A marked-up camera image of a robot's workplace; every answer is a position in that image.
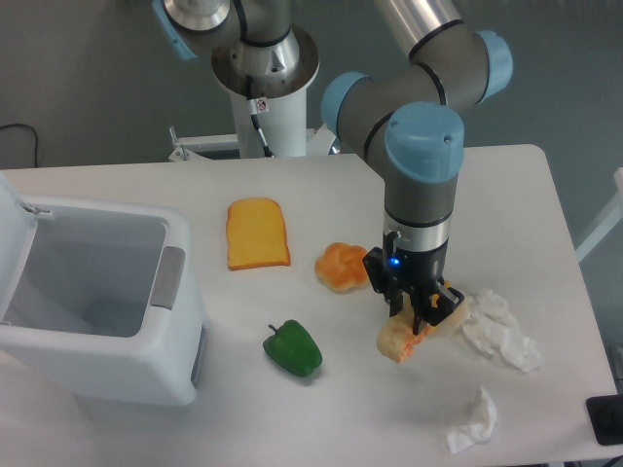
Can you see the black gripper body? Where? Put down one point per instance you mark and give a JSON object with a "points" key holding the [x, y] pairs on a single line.
{"points": [[392, 267]]}

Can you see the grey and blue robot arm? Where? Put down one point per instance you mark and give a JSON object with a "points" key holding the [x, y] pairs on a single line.
{"points": [[407, 128]]}

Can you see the long baguette bread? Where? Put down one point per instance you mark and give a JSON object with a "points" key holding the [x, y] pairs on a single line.
{"points": [[396, 339]]}

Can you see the round knotted bread roll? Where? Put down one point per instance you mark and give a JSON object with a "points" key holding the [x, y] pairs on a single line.
{"points": [[340, 267]]}

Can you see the square toast bread slice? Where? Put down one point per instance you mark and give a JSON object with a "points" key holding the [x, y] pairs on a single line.
{"points": [[256, 234]]}

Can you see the white trash can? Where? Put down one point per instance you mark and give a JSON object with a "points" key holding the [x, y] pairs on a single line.
{"points": [[100, 297]]}

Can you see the large crumpled white tissue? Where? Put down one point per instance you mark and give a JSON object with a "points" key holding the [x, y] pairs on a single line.
{"points": [[487, 323]]}

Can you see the green bell pepper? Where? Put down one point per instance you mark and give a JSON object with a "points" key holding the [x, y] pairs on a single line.
{"points": [[292, 348]]}

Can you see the small crumpled white tissue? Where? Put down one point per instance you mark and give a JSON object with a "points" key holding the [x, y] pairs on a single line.
{"points": [[479, 426]]}

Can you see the black device at table edge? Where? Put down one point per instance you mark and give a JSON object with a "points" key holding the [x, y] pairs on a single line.
{"points": [[605, 413]]}

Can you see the white frame at right edge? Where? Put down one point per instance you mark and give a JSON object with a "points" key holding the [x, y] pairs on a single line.
{"points": [[603, 223]]}

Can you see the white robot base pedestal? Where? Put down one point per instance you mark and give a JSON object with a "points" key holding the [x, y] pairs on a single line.
{"points": [[267, 87]]}

